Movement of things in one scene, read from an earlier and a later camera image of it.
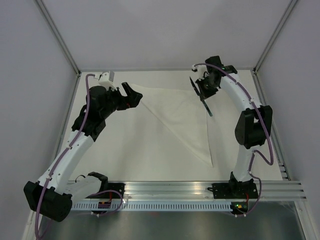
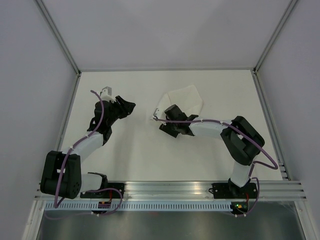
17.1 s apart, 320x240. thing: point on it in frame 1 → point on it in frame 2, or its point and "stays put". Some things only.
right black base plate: (237, 190) stays put
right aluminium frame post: (278, 29) stays put
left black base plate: (119, 187) stays put
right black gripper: (204, 93) → (165, 127)
